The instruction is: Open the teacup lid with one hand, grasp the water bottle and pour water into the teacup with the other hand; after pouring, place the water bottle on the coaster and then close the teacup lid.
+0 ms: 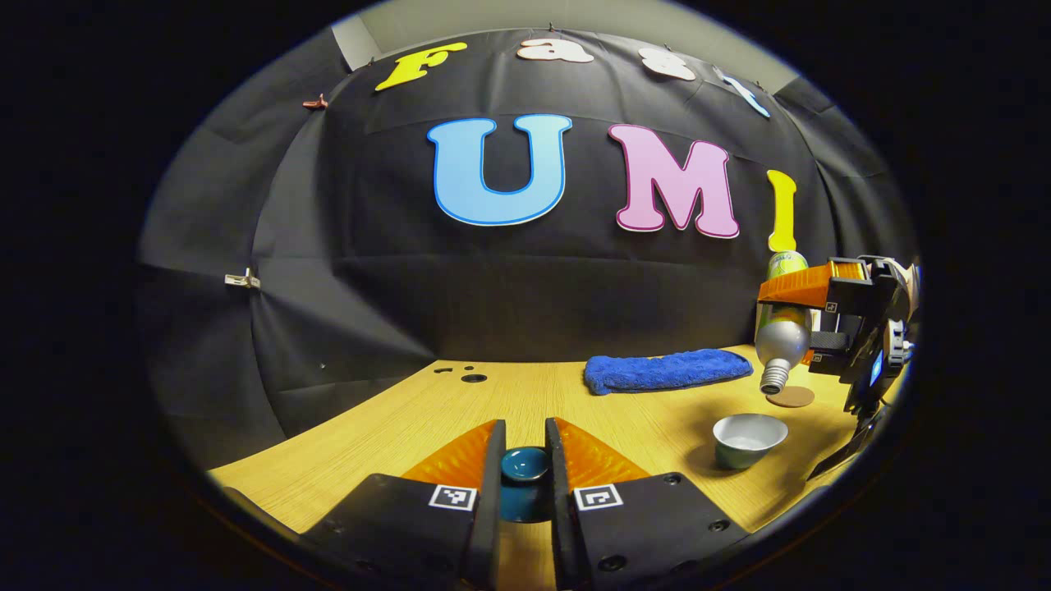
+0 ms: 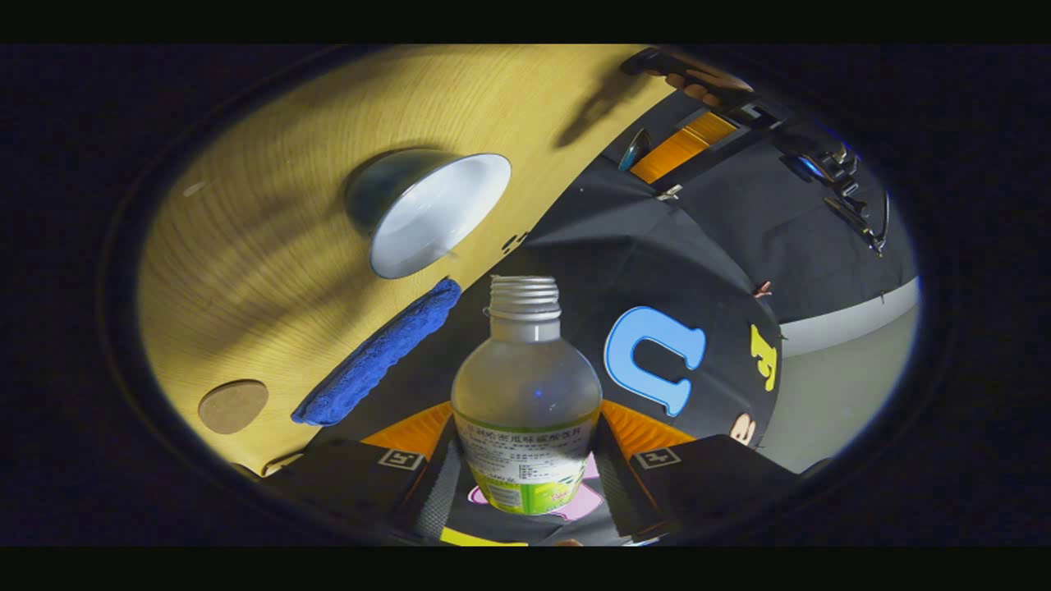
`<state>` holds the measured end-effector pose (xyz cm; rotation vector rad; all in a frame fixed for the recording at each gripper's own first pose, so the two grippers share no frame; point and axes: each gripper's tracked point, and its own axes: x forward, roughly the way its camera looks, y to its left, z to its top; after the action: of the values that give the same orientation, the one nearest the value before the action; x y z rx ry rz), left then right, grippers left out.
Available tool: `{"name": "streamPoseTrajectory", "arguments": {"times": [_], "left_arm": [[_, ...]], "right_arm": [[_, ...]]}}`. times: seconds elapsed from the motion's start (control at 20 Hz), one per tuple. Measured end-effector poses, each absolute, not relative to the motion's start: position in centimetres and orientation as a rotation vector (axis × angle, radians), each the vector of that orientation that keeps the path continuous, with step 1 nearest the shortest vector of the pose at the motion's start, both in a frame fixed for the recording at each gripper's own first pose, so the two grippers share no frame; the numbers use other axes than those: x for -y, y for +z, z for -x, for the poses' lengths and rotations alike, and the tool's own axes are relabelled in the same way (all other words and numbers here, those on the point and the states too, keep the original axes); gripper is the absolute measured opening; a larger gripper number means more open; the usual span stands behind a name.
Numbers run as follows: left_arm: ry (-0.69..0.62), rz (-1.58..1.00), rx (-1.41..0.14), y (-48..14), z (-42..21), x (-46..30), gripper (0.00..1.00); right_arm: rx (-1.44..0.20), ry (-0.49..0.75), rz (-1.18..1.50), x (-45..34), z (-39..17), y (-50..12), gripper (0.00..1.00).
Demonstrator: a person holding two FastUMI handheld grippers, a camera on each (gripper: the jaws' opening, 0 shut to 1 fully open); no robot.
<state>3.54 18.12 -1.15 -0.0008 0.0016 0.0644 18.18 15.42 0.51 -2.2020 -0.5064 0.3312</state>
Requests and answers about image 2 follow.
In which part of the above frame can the silver green water bottle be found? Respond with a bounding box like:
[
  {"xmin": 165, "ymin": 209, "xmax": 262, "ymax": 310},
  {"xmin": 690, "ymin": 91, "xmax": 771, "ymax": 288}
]
[{"xmin": 451, "ymin": 275, "xmax": 604, "ymax": 516}]

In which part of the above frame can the blue towel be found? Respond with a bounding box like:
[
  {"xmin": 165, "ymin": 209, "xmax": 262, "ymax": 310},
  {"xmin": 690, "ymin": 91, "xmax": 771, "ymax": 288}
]
[{"xmin": 291, "ymin": 277, "xmax": 463, "ymax": 427}]

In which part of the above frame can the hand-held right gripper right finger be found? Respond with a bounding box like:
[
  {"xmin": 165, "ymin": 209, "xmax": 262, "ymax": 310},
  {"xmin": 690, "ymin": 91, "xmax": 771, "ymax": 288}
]
[{"xmin": 593, "ymin": 400, "xmax": 801, "ymax": 538}]

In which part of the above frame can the black backdrop cloth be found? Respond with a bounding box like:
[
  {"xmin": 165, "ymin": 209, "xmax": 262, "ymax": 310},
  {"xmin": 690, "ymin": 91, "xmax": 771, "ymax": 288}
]
[{"xmin": 328, "ymin": 82, "xmax": 919, "ymax": 547}]

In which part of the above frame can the round cork coaster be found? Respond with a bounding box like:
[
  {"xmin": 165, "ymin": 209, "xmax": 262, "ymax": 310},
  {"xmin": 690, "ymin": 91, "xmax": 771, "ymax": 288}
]
[{"xmin": 198, "ymin": 379, "xmax": 269, "ymax": 435}]

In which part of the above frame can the teal teacup lid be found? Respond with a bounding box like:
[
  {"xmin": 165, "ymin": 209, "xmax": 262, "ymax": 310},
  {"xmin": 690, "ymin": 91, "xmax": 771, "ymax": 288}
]
[{"xmin": 617, "ymin": 129, "xmax": 654, "ymax": 172}]

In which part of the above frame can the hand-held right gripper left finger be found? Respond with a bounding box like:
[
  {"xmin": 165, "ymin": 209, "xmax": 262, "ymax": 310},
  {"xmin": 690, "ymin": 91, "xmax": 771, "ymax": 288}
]
[{"xmin": 263, "ymin": 401, "xmax": 465, "ymax": 543}]

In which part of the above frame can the teal white teacup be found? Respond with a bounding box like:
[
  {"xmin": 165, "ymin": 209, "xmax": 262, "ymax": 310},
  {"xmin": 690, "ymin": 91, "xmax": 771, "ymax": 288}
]
[{"xmin": 345, "ymin": 149, "xmax": 512, "ymax": 280}]

